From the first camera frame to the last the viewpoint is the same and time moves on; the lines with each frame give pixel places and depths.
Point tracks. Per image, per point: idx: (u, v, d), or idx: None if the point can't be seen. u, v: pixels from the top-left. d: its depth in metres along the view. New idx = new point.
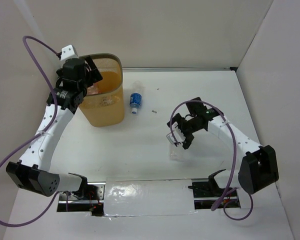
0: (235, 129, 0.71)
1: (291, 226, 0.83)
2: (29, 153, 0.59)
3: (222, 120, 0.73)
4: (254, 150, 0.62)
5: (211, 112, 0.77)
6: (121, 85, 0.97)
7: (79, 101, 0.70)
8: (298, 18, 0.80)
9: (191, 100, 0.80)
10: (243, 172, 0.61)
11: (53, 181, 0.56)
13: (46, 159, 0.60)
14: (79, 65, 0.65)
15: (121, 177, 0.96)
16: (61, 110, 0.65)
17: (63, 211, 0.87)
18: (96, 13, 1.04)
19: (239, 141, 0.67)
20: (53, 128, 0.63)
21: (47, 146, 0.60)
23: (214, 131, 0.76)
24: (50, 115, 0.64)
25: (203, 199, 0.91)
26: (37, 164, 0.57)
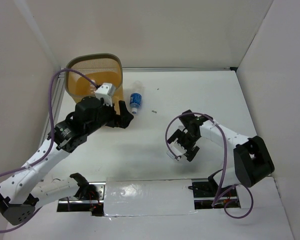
0: (224, 128, 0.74)
1: (292, 226, 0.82)
2: (9, 182, 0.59)
3: (211, 123, 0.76)
4: (244, 141, 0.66)
5: (201, 119, 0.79)
6: (121, 85, 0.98)
7: (79, 142, 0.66)
8: (298, 18, 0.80)
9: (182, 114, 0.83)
10: (238, 167, 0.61)
11: (24, 213, 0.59)
13: (23, 193, 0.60)
14: (92, 108, 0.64)
15: (121, 177, 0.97)
16: (55, 150, 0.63)
17: (64, 211, 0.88)
18: (96, 14, 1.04)
19: (229, 137, 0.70)
20: (42, 165, 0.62)
21: (27, 182, 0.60)
23: (205, 135, 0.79)
24: (43, 151, 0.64)
25: (203, 199, 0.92)
26: (10, 198, 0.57)
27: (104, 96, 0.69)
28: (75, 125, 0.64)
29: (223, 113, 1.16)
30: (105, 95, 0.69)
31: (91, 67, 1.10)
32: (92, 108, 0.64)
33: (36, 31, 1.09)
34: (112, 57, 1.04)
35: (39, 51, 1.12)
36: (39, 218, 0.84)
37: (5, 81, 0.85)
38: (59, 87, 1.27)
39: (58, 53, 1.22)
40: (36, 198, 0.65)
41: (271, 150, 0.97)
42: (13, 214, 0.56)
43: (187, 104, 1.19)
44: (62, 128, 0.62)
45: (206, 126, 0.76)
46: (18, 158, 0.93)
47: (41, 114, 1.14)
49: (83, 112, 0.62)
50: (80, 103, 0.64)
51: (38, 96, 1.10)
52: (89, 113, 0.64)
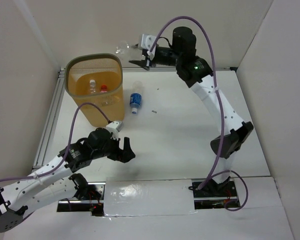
0: (222, 98, 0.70)
1: (292, 226, 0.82)
2: (13, 187, 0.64)
3: (211, 84, 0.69)
4: (239, 127, 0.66)
5: (201, 68, 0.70)
6: (121, 85, 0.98)
7: (84, 165, 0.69)
8: (298, 17, 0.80)
9: (188, 39, 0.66)
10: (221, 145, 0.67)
11: (13, 221, 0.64)
13: (23, 200, 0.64)
14: (104, 138, 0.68)
15: (121, 177, 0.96)
16: (63, 168, 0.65)
17: (65, 210, 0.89)
18: (95, 14, 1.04)
19: (225, 116, 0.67)
20: (47, 178, 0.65)
21: (30, 190, 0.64)
23: (199, 94, 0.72)
24: (52, 166, 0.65)
25: (203, 199, 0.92)
26: (10, 202, 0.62)
27: (112, 131, 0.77)
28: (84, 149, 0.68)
29: None
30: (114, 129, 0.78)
31: (90, 67, 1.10)
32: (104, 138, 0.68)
33: (37, 30, 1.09)
34: (113, 57, 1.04)
35: (39, 51, 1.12)
36: (40, 218, 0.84)
37: (5, 80, 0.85)
38: (59, 87, 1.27)
39: (58, 53, 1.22)
40: (24, 206, 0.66)
41: (271, 149, 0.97)
42: (6, 219, 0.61)
43: (187, 104, 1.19)
44: (73, 149, 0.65)
45: (206, 89, 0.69)
46: (18, 158, 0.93)
47: (41, 114, 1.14)
49: (95, 140, 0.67)
50: (93, 131, 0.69)
51: (38, 96, 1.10)
52: (100, 143, 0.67)
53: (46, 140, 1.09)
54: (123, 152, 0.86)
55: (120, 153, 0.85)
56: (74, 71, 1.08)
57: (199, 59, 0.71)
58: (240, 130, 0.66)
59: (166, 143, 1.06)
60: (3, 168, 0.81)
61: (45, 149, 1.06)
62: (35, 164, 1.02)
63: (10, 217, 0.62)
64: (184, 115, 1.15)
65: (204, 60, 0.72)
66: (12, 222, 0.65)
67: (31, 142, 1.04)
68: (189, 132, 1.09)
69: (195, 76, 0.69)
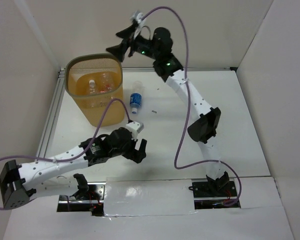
0: (192, 88, 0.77)
1: (292, 226, 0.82)
2: (31, 166, 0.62)
3: (182, 77, 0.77)
4: (207, 113, 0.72)
5: (174, 66, 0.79)
6: (121, 85, 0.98)
7: (101, 161, 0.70)
8: (298, 17, 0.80)
9: (164, 40, 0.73)
10: (192, 129, 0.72)
11: (20, 201, 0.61)
13: (36, 182, 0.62)
14: (124, 139, 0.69)
15: (121, 177, 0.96)
16: (81, 159, 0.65)
17: (64, 211, 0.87)
18: (96, 14, 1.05)
19: (194, 103, 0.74)
20: (66, 165, 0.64)
21: (46, 174, 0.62)
23: (173, 86, 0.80)
24: (71, 154, 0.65)
25: (203, 199, 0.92)
26: (25, 180, 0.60)
27: (132, 131, 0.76)
28: (104, 146, 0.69)
29: (224, 114, 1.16)
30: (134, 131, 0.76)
31: (90, 67, 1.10)
32: (125, 138, 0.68)
33: (36, 30, 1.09)
34: (113, 57, 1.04)
35: (39, 51, 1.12)
36: (39, 217, 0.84)
37: (5, 80, 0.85)
38: (59, 87, 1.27)
39: (58, 53, 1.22)
40: (33, 190, 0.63)
41: (271, 149, 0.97)
42: (17, 196, 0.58)
43: None
44: (94, 144, 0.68)
45: (177, 81, 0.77)
46: (18, 158, 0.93)
47: (41, 114, 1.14)
49: (117, 139, 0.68)
50: (116, 130, 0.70)
51: (39, 96, 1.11)
52: (121, 142, 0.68)
53: (46, 140, 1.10)
54: (138, 152, 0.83)
55: (135, 153, 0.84)
56: (74, 71, 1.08)
57: (172, 57, 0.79)
58: (208, 115, 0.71)
59: (167, 143, 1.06)
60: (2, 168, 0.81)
61: (45, 148, 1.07)
62: None
63: (20, 196, 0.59)
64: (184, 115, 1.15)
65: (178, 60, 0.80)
66: (18, 202, 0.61)
67: (31, 142, 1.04)
68: None
69: (167, 71, 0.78)
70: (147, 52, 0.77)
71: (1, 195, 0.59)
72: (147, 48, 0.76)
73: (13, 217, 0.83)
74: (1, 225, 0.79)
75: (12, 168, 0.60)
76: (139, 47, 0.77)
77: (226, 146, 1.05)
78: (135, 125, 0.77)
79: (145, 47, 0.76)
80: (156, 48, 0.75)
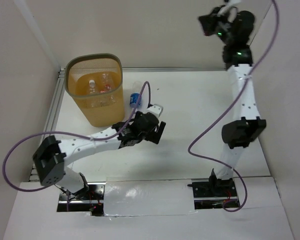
0: (249, 88, 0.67)
1: (292, 226, 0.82)
2: (69, 142, 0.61)
3: (245, 72, 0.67)
4: (251, 119, 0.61)
5: (243, 57, 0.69)
6: (121, 85, 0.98)
7: (130, 143, 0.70)
8: (298, 17, 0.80)
9: (247, 24, 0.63)
10: (227, 128, 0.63)
11: (55, 176, 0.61)
13: (74, 157, 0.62)
14: (152, 122, 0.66)
15: (121, 177, 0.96)
16: (116, 139, 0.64)
17: (64, 210, 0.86)
18: (96, 14, 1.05)
19: (242, 104, 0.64)
20: (102, 144, 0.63)
21: (84, 150, 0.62)
23: (231, 79, 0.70)
24: (105, 134, 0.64)
25: (203, 199, 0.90)
26: (66, 155, 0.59)
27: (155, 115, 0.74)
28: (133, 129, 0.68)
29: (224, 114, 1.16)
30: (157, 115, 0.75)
31: (90, 67, 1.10)
32: (154, 122, 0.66)
33: (37, 30, 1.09)
34: (113, 57, 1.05)
35: (40, 50, 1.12)
36: (39, 217, 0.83)
37: (5, 80, 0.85)
38: (59, 87, 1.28)
39: (58, 53, 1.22)
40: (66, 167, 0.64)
41: (271, 149, 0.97)
42: (56, 170, 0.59)
43: (187, 104, 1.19)
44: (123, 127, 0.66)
45: (238, 74, 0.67)
46: (18, 157, 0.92)
47: (42, 114, 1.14)
49: (145, 122, 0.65)
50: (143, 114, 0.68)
51: (39, 96, 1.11)
52: (149, 125, 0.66)
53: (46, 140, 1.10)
54: (159, 134, 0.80)
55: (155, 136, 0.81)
56: (74, 71, 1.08)
57: (246, 49, 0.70)
58: (250, 121, 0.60)
59: (167, 143, 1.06)
60: (2, 167, 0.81)
61: None
62: None
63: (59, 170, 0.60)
64: (184, 114, 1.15)
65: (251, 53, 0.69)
66: (53, 177, 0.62)
67: (31, 142, 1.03)
68: (190, 132, 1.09)
69: (232, 58, 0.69)
70: (223, 34, 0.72)
71: (40, 168, 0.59)
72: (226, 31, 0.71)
73: (13, 217, 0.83)
74: (1, 225, 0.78)
75: (52, 143, 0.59)
76: (218, 27, 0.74)
77: None
78: (156, 108, 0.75)
79: (222, 29, 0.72)
80: (235, 29, 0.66)
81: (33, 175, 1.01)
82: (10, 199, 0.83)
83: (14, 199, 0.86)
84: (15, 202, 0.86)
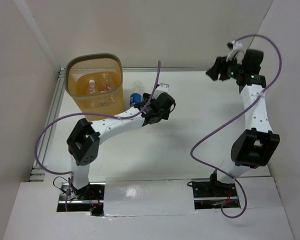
0: (262, 105, 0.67)
1: (292, 226, 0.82)
2: (100, 123, 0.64)
3: (258, 91, 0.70)
4: (262, 131, 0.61)
5: (257, 80, 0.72)
6: (121, 85, 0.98)
7: (152, 121, 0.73)
8: (298, 17, 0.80)
9: (253, 50, 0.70)
10: (238, 141, 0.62)
11: (90, 156, 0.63)
13: (105, 136, 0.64)
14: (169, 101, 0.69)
15: (122, 177, 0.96)
16: (140, 116, 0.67)
17: (63, 211, 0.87)
18: (96, 14, 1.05)
19: (254, 116, 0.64)
20: (129, 122, 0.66)
21: (114, 129, 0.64)
23: (244, 97, 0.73)
24: (130, 113, 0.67)
25: (203, 199, 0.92)
26: (100, 133, 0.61)
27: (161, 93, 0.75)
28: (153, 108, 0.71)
29: (224, 114, 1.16)
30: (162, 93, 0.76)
31: (90, 67, 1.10)
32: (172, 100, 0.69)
33: (37, 30, 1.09)
34: (113, 57, 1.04)
35: (40, 50, 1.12)
36: (39, 217, 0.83)
37: (5, 79, 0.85)
38: (59, 87, 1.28)
39: (58, 53, 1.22)
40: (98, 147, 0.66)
41: None
42: (93, 148, 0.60)
43: (187, 104, 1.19)
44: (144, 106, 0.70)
45: (250, 92, 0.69)
46: (18, 157, 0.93)
47: (42, 114, 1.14)
49: (164, 100, 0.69)
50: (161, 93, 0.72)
51: (39, 95, 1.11)
52: (168, 103, 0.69)
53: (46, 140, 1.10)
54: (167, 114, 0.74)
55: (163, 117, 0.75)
56: (74, 71, 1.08)
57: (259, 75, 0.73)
58: (261, 133, 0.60)
59: (167, 143, 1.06)
60: (2, 167, 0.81)
61: (45, 149, 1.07)
62: (35, 164, 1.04)
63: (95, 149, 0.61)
64: (184, 114, 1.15)
65: (264, 77, 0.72)
66: (89, 157, 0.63)
67: (31, 142, 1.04)
68: (190, 132, 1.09)
69: (247, 81, 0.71)
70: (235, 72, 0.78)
71: (77, 150, 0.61)
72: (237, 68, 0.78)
73: (13, 217, 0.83)
74: (1, 225, 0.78)
75: (85, 124, 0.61)
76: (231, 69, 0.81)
77: (226, 146, 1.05)
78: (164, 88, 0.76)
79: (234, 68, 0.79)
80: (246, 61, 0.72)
81: (33, 175, 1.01)
82: (10, 199, 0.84)
83: (14, 199, 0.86)
84: (15, 202, 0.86)
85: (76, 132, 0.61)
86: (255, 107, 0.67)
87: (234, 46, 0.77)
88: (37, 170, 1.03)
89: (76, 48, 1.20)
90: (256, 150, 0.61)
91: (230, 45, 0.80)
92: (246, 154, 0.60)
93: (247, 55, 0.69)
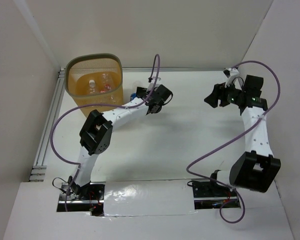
0: (263, 127, 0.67)
1: (292, 226, 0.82)
2: (110, 113, 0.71)
3: (259, 114, 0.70)
4: (261, 155, 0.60)
5: (258, 102, 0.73)
6: (121, 85, 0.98)
7: (153, 110, 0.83)
8: (298, 16, 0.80)
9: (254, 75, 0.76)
10: (237, 164, 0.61)
11: (104, 144, 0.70)
13: (116, 125, 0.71)
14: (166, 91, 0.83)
15: (122, 177, 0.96)
16: (145, 105, 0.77)
17: (63, 210, 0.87)
18: (96, 13, 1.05)
19: (254, 138, 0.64)
20: (136, 110, 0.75)
21: (123, 117, 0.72)
23: (245, 119, 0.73)
24: (135, 102, 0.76)
25: (203, 199, 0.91)
26: (111, 122, 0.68)
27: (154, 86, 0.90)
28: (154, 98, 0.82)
29: (223, 114, 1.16)
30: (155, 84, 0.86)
31: (90, 67, 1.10)
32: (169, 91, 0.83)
33: (37, 30, 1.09)
34: (113, 57, 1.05)
35: (40, 50, 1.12)
36: (39, 216, 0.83)
37: (5, 79, 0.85)
38: (59, 87, 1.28)
39: (58, 53, 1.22)
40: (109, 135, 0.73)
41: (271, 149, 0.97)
42: (107, 136, 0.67)
43: (187, 104, 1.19)
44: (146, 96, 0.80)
45: (251, 113, 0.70)
46: (18, 157, 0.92)
47: (42, 114, 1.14)
49: (163, 90, 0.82)
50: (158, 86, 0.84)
51: (39, 95, 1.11)
52: (166, 93, 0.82)
53: (46, 141, 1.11)
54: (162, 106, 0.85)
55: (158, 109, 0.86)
56: (74, 71, 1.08)
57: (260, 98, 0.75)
58: (261, 157, 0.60)
59: (166, 143, 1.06)
60: (2, 167, 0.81)
61: (45, 149, 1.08)
62: (35, 164, 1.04)
63: (108, 136, 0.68)
64: (184, 114, 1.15)
65: (265, 101, 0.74)
66: (102, 145, 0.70)
67: (31, 142, 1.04)
68: (190, 132, 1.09)
69: (248, 102, 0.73)
70: (236, 97, 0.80)
71: (92, 139, 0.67)
72: (237, 94, 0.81)
73: (13, 217, 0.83)
74: (1, 225, 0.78)
75: (96, 115, 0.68)
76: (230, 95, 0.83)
77: (226, 146, 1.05)
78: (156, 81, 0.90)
79: (234, 93, 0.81)
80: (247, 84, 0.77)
81: (33, 175, 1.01)
82: (10, 199, 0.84)
83: (14, 199, 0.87)
84: (15, 202, 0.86)
85: (89, 123, 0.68)
86: (256, 129, 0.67)
87: (233, 71, 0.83)
88: (37, 170, 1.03)
89: (76, 48, 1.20)
90: (255, 174, 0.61)
91: (226, 72, 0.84)
92: (245, 178, 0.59)
93: (248, 79, 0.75)
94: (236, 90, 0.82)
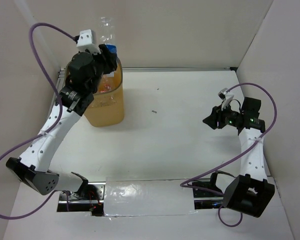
0: (260, 150, 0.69)
1: (292, 226, 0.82)
2: (29, 151, 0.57)
3: (256, 135, 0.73)
4: (256, 179, 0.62)
5: (256, 123, 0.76)
6: (121, 85, 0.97)
7: (89, 101, 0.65)
8: (299, 16, 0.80)
9: (251, 98, 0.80)
10: (231, 186, 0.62)
11: (50, 181, 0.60)
13: (46, 160, 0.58)
14: (86, 64, 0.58)
15: (121, 177, 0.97)
16: (67, 112, 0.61)
17: (63, 211, 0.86)
18: (96, 13, 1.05)
19: (249, 162, 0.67)
20: (57, 130, 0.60)
21: (48, 147, 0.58)
23: (242, 140, 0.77)
24: (55, 116, 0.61)
25: (203, 199, 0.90)
26: (35, 165, 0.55)
27: (87, 47, 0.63)
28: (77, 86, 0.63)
29: None
30: (90, 45, 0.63)
31: None
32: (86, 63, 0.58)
33: (37, 30, 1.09)
34: None
35: (39, 51, 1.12)
36: (39, 217, 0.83)
37: (5, 80, 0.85)
38: (59, 87, 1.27)
39: (58, 53, 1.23)
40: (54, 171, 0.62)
41: (271, 148, 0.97)
42: (41, 180, 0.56)
43: (187, 104, 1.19)
44: (68, 91, 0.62)
45: (248, 135, 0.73)
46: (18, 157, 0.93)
47: (42, 114, 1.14)
49: (78, 71, 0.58)
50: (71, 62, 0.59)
51: (39, 96, 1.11)
52: (84, 70, 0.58)
53: None
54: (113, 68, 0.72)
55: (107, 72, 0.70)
56: None
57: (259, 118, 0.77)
58: (255, 181, 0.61)
59: (166, 143, 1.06)
60: (2, 167, 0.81)
61: None
62: None
63: (45, 177, 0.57)
64: (183, 114, 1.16)
65: (263, 122, 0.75)
66: (50, 183, 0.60)
67: None
68: (190, 133, 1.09)
69: (246, 124, 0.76)
70: (233, 119, 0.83)
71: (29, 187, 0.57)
72: (234, 116, 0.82)
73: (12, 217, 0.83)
74: (1, 226, 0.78)
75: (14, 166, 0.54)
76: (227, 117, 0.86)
77: (226, 146, 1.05)
78: (85, 39, 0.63)
79: (232, 116, 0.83)
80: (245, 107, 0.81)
81: None
82: (9, 199, 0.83)
83: (14, 199, 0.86)
84: (15, 202, 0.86)
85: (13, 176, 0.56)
86: (252, 151, 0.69)
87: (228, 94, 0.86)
88: None
89: (76, 48, 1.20)
90: (249, 198, 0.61)
91: (222, 95, 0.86)
92: (238, 200, 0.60)
93: (247, 101, 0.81)
94: (232, 113, 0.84)
